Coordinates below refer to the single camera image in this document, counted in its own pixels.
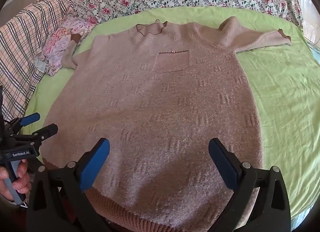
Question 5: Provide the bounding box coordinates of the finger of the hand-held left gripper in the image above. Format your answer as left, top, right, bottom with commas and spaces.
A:
11, 124, 59, 148
4, 113, 41, 135

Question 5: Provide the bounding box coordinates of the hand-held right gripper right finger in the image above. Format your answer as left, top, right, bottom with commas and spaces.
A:
208, 138, 292, 232

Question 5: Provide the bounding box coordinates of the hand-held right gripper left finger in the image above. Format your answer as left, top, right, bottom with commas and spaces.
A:
26, 138, 113, 232

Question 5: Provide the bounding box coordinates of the beige knitted sweater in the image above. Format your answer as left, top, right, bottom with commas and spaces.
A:
40, 16, 292, 231

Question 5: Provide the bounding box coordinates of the person's left hand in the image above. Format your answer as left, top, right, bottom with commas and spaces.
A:
0, 159, 32, 200

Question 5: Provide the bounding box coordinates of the plaid blanket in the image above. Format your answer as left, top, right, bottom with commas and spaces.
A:
0, 0, 83, 123

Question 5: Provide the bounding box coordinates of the floral pillow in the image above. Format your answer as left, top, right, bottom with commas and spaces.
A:
34, 14, 98, 76

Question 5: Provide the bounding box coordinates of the green bed sheet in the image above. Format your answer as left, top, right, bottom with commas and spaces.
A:
24, 7, 320, 222

